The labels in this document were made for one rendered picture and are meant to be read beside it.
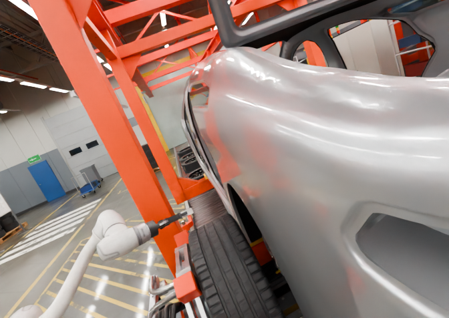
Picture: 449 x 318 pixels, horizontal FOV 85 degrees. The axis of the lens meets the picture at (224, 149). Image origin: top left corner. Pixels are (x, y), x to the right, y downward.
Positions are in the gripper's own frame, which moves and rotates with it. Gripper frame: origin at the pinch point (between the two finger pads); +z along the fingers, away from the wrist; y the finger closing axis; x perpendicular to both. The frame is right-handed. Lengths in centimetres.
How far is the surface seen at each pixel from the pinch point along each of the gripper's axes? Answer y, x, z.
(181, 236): -11.3, -9.3, -3.5
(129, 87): -150, 184, 53
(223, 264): 28.3, -25.0, -5.0
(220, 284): 28.9, -30.0, -9.7
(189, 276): 24.8, -22.6, -17.6
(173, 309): 13.2, -31.7, -24.8
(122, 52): -132, 224, 56
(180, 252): -0.9, -15.8, -10.1
